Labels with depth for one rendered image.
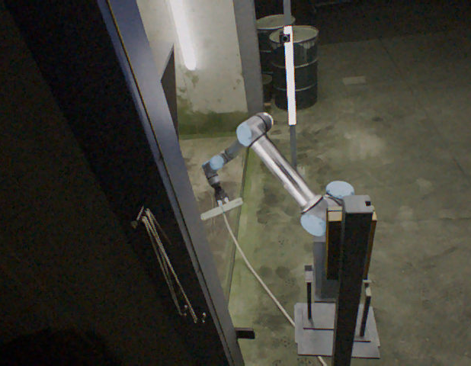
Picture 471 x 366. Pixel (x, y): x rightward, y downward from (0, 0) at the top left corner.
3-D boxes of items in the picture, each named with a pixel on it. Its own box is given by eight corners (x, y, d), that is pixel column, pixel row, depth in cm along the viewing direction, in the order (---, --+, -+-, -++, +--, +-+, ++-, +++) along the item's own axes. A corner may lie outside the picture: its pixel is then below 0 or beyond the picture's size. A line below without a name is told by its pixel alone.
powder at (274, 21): (296, 15, 469) (296, 14, 468) (291, 28, 430) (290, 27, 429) (257, 18, 484) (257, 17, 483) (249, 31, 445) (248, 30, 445)
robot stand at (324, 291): (353, 265, 256) (360, 203, 215) (360, 303, 233) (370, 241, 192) (311, 265, 261) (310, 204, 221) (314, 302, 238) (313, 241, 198)
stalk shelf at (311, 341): (297, 355, 138) (297, 354, 137) (296, 304, 155) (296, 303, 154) (379, 359, 133) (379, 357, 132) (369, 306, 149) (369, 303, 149)
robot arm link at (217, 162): (220, 150, 238) (215, 157, 249) (208, 158, 233) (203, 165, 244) (229, 162, 238) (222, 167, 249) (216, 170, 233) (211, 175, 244)
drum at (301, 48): (270, 97, 483) (264, 31, 427) (310, 88, 484) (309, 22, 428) (280, 116, 438) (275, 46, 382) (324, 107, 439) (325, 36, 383)
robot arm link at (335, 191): (357, 207, 199) (360, 184, 188) (341, 225, 191) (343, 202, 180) (334, 197, 208) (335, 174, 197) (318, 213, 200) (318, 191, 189)
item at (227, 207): (237, 202, 263) (241, 196, 241) (239, 207, 262) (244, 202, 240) (177, 227, 253) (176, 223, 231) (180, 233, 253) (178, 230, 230)
